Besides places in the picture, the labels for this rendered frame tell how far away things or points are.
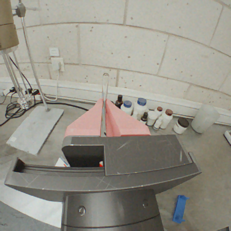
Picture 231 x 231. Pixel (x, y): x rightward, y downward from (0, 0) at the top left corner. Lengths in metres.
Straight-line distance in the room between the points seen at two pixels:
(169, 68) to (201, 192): 0.62
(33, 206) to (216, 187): 0.75
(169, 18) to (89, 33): 0.38
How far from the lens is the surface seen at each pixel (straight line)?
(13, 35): 0.47
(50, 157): 0.52
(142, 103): 0.55
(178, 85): 0.72
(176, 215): 0.50
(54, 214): 0.46
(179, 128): 0.66
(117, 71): 0.64
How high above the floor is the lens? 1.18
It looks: 42 degrees down
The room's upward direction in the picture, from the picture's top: 8 degrees clockwise
